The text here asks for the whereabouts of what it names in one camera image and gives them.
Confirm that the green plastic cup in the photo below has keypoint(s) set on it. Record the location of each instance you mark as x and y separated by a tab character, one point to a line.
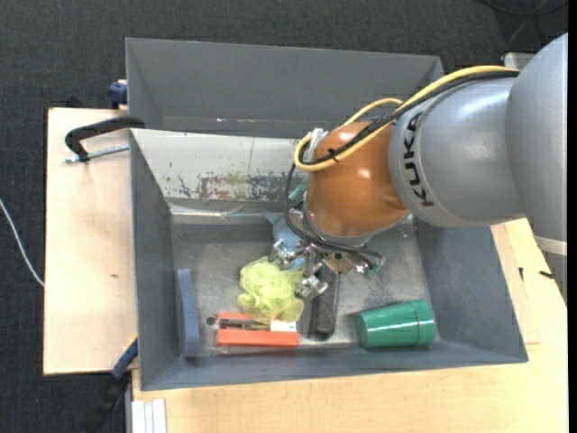
396	325

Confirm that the grey metal bin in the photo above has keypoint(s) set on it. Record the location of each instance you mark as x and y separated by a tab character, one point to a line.
270	88

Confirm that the blue-grey flat curved piece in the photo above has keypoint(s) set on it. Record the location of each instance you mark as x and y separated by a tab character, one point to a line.
188	314

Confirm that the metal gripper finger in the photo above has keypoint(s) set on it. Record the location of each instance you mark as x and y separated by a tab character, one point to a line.
284	251
312	286

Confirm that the light blue cloth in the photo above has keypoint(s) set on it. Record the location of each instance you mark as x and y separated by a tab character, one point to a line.
280	233

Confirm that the yellow-green mesh sponge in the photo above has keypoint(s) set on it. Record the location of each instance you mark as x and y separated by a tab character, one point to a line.
269	291

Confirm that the pale wood board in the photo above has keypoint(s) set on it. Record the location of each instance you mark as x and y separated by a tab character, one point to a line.
90	242

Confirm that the dark flat block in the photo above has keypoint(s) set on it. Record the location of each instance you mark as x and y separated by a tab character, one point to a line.
328	309

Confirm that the orange stapler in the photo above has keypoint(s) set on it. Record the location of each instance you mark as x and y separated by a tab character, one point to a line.
252	337

